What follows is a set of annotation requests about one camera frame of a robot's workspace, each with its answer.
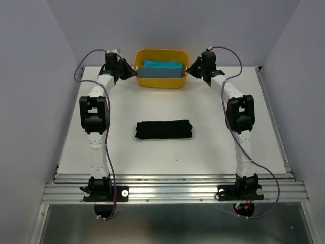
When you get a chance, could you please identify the grey blue folded t shirt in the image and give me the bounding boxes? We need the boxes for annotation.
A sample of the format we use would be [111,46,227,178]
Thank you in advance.
[136,68,183,79]

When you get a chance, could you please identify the teal folded t shirt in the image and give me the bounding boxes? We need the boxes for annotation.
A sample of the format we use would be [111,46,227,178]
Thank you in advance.
[142,59,183,69]

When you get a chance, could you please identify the aluminium front rail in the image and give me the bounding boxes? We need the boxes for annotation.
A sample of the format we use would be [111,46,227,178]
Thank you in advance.
[41,172,309,204]

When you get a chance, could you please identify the right aluminium side rail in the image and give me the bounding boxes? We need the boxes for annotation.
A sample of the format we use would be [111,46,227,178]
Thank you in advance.
[255,66,296,181]

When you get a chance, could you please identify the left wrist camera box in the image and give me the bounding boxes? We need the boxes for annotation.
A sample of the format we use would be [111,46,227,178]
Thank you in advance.
[112,48,121,54]

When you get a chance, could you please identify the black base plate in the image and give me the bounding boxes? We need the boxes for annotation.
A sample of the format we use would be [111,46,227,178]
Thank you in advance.
[215,185,264,202]
[83,185,129,202]

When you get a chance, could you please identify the yellow plastic basket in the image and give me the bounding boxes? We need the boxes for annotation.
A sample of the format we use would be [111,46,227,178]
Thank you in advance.
[134,49,189,89]

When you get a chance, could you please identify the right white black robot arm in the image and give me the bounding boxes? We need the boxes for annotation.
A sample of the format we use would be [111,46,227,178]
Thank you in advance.
[186,49,259,201]

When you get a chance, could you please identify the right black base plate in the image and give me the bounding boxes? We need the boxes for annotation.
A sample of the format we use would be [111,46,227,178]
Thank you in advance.
[215,185,264,202]

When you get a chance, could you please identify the black t shirt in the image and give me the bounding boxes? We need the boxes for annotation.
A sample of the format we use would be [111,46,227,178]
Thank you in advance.
[135,120,193,140]

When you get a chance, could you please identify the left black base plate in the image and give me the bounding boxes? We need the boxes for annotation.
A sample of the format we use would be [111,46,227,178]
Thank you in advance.
[83,185,129,202]

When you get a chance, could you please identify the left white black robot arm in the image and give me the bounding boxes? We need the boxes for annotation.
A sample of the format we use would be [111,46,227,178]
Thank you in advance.
[79,49,136,202]

